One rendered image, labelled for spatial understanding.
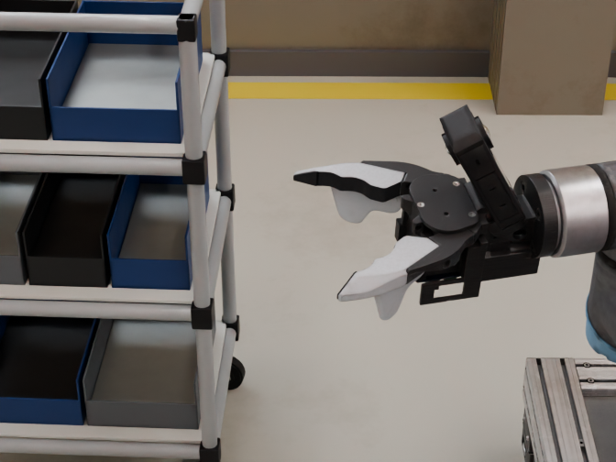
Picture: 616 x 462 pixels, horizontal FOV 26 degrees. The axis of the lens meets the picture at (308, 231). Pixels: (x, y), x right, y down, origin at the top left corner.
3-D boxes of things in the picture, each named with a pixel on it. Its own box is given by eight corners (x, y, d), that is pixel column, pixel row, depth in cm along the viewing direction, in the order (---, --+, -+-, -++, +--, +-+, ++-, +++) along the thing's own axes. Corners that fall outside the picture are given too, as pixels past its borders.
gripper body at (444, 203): (412, 309, 111) (549, 289, 113) (422, 231, 105) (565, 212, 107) (387, 248, 116) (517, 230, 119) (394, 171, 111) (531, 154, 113)
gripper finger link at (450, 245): (421, 293, 103) (486, 238, 108) (423, 280, 102) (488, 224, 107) (373, 266, 105) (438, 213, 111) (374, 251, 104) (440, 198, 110)
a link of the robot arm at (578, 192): (615, 203, 108) (577, 142, 114) (562, 210, 107) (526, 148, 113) (599, 270, 113) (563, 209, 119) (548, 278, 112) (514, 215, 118)
